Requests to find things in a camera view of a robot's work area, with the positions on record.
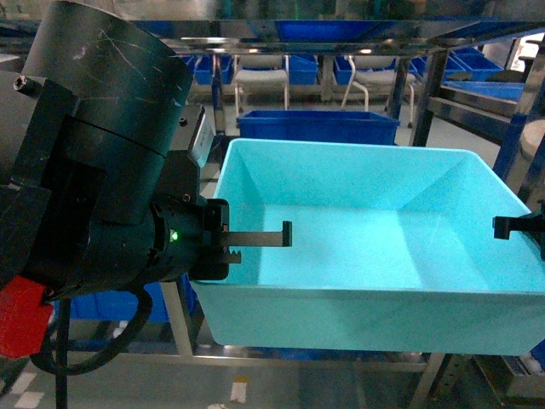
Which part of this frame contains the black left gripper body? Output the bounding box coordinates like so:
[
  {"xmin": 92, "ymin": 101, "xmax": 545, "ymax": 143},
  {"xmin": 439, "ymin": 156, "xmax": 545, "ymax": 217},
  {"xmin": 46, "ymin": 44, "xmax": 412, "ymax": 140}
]
[{"xmin": 151, "ymin": 194, "xmax": 229, "ymax": 281}]

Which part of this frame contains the white chair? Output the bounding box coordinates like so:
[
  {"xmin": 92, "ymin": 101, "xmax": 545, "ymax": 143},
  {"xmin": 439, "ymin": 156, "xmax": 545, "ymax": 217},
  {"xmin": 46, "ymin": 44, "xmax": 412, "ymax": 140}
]
[
  {"xmin": 341, "ymin": 55, "xmax": 396, "ymax": 112},
  {"xmin": 232, "ymin": 54, "xmax": 290, "ymax": 115}
]

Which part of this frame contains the blue bin behind teal bin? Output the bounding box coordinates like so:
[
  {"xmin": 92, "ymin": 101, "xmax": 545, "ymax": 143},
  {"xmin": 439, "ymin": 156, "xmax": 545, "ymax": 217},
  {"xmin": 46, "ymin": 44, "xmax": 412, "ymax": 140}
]
[{"xmin": 237, "ymin": 110, "xmax": 399, "ymax": 146}]

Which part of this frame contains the white chair right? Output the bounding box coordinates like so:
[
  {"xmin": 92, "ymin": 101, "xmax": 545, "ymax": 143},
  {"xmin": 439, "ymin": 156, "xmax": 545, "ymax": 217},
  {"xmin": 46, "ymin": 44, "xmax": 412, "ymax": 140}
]
[{"xmin": 341, "ymin": 55, "xmax": 396, "ymax": 112}]

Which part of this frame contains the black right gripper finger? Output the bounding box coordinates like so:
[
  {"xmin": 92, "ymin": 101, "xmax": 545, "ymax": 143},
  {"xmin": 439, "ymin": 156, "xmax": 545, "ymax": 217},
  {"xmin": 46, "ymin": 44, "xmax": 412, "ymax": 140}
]
[{"xmin": 492, "ymin": 216, "xmax": 532, "ymax": 239}]

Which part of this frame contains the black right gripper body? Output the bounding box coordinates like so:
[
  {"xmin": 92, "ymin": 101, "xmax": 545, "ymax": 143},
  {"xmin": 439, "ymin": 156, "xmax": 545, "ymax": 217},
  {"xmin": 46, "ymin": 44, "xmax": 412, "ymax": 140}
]
[{"xmin": 528, "ymin": 201, "xmax": 545, "ymax": 260}]

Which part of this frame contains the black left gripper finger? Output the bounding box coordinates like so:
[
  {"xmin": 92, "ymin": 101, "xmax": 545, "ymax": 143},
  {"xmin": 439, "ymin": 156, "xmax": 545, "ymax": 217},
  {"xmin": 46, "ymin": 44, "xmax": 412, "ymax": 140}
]
[{"xmin": 223, "ymin": 221, "xmax": 292, "ymax": 247}]

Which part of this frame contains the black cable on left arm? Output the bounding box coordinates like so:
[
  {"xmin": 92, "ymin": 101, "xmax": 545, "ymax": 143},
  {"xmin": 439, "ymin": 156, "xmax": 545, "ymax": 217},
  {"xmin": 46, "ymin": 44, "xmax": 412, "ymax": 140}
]
[{"xmin": 30, "ymin": 284, "xmax": 154, "ymax": 409}]

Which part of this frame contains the teal plastic bin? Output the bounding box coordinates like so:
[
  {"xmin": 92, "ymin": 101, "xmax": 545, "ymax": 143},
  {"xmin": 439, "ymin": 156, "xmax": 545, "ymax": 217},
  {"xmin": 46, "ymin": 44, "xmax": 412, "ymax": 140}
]
[{"xmin": 192, "ymin": 138, "xmax": 544, "ymax": 355}]

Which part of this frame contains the white chair centre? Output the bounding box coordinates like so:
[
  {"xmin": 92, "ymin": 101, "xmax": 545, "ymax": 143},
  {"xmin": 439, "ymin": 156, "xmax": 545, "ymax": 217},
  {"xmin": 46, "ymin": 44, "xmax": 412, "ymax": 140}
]
[{"xmin": 232, "ymin": 54, "xmax": 290, "ymax": 115}]

